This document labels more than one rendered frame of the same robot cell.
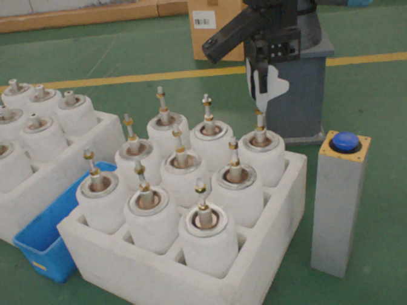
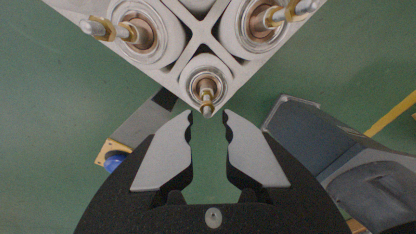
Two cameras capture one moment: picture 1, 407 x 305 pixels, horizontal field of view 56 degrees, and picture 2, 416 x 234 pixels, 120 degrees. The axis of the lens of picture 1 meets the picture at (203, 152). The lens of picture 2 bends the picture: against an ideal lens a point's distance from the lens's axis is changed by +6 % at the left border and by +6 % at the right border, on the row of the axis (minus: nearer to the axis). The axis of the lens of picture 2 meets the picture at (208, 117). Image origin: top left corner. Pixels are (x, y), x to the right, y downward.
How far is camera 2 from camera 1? 0.69 m
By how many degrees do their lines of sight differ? 55
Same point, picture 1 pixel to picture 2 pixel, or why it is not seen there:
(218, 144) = (226, 28)
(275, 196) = (163, 78)
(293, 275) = not seen: hidden behind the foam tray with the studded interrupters
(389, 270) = not seen: hidden behind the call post
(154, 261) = not seen: outside the picture
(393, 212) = (195, 133)
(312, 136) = (267, 125)
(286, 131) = (280, 113)
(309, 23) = (359, 217)
